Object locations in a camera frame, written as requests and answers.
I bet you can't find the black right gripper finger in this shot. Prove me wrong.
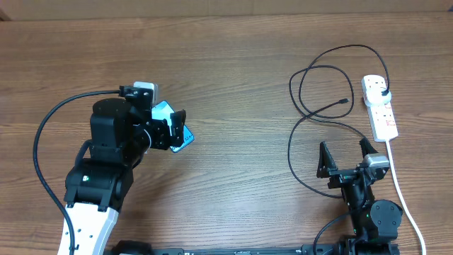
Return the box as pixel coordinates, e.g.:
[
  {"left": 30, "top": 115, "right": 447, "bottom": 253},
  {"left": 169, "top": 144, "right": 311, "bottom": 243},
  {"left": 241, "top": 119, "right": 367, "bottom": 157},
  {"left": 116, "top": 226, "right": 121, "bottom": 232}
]
[
  {"left": 360, "top": 137, "right": 378, "bottom": 158},
  {"left": 316, "top": 142, "right": 338, "bottom": 179}
]

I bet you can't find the blue Galaxy smartphone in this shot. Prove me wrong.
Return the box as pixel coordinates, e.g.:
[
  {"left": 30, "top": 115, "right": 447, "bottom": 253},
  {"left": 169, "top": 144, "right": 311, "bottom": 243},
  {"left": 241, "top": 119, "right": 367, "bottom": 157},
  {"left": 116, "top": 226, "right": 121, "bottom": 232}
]
[{"left": 151, "top": 101, "right": 195, "bottom": 153}]

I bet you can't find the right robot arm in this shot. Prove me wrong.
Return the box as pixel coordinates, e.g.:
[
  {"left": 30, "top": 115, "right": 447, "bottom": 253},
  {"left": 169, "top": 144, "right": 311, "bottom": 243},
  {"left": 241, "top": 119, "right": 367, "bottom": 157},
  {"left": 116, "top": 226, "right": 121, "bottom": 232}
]
[{"left": 311, "top": 138, "right": 403, "bottom": 254}]

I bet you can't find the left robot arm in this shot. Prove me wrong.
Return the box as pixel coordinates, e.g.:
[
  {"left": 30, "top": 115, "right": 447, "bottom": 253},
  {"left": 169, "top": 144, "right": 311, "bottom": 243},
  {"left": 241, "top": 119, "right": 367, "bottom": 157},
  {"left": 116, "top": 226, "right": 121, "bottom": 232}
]
[{"left": 58, "top": 84, "right": 186, "bottom": 254}]

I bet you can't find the white charger plug adapter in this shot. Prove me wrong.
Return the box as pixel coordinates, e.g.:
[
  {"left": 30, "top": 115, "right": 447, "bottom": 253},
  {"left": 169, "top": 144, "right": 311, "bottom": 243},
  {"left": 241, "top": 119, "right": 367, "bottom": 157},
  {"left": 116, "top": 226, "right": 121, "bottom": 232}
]
[{"left": 363, "top": 88, "right": 392, "bottom": 107}]

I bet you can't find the white power strip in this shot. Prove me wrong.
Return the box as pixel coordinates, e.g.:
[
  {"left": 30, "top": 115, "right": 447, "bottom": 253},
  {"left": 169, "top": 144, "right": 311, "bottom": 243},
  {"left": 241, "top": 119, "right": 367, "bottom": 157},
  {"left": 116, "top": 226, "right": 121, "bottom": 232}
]
[{"left": 361, "top": 74, "right": 398, "bottom": 142}]

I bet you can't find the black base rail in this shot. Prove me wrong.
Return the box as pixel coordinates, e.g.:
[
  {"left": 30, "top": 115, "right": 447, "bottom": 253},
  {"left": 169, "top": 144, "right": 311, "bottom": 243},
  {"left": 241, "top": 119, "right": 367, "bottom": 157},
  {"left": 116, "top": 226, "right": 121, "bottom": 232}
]
[{"left": 152, "top": 244, "right": 340, "bottom": 255}]

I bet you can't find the white power strip cord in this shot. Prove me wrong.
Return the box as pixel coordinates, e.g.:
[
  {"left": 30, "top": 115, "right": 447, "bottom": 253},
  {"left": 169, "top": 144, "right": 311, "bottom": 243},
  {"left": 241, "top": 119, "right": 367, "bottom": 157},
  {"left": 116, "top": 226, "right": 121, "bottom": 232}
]
[{"left": 384, "top": 140, "right": 428, "bottom": 255}]

